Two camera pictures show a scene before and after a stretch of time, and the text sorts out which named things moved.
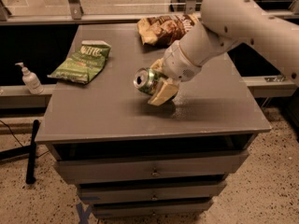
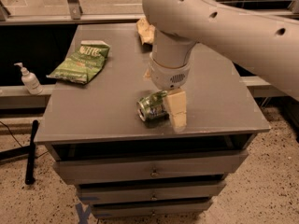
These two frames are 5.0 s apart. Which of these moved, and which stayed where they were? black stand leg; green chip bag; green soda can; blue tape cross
Moved: green soda can
Stayed: black stand leg; green chip bag; blue tape cross
